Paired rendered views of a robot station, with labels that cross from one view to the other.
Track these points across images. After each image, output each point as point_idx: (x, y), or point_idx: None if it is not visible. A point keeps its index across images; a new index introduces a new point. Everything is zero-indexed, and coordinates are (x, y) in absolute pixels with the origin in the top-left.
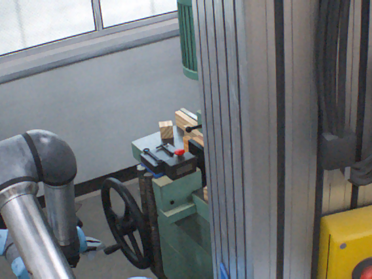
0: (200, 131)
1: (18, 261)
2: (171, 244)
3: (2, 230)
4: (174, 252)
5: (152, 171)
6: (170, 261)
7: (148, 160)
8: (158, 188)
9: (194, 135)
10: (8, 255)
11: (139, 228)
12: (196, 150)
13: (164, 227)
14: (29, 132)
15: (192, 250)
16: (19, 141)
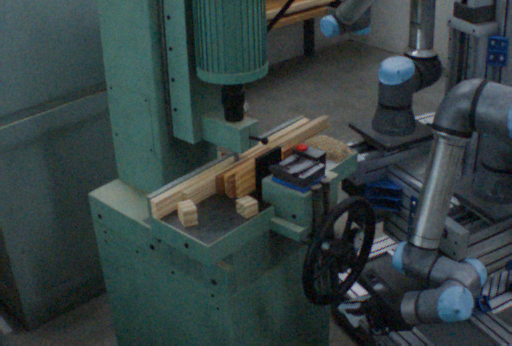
0: (244, 151)
1: (478, 267)
2: (269, 305)
3: (451, 291)
4: (275, 306)
5: (320, 176)
6: (266, 332)
7: (315, 170)
8: (335, 181)
9: (206, 186)
10: (472, 286)
11: (373, 209)
12: (271, 157)
13: (261, 296)
14: (480, 81)
15: (302, 260)
16: (495, 82)
